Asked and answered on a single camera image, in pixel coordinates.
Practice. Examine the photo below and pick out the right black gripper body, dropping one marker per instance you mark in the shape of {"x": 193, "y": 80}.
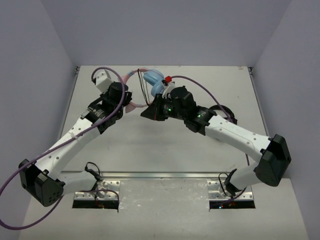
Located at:
{"x": 171, "y": 111}

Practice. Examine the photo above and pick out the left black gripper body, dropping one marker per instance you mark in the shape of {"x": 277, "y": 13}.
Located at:
{"x": 126, "y": 96}

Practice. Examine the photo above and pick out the pink blue cat-ear headphones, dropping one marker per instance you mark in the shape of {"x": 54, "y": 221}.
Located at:
{"x": 151, "y": 84}

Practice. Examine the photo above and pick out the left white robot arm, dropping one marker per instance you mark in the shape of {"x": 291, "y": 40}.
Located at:
{"x": 44, "y": 179}

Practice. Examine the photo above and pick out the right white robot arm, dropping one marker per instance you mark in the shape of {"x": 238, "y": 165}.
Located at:
{"x": 271, "y": 154}

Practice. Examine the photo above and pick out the black headphones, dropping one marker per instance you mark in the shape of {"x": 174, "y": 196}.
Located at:
{"x": 229, "y": 115}

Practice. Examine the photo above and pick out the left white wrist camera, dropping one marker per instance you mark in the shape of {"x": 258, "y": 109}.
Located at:
{"x": 102, "y": 80}

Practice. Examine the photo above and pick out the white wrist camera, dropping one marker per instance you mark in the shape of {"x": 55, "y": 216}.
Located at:
{"x": 168, "y": 86}
{"x": 102, "y": 80}

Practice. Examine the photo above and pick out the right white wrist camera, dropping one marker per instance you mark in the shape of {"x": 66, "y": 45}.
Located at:
{"x": 168, "y": 86}

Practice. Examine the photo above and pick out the metal table rail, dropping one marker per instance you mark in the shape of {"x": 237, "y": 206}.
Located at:
{"x": 158, "y": 175}

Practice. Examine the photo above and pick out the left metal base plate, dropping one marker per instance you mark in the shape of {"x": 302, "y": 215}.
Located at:
{"x": 105, "y": 190}

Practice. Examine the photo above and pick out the metal base plate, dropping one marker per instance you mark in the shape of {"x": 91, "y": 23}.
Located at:
{"x": 105, "y": 190}
{"x": 215, "y": 192}

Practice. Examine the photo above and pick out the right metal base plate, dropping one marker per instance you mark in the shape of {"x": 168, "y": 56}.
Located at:
{"x": 215, "y": 192}

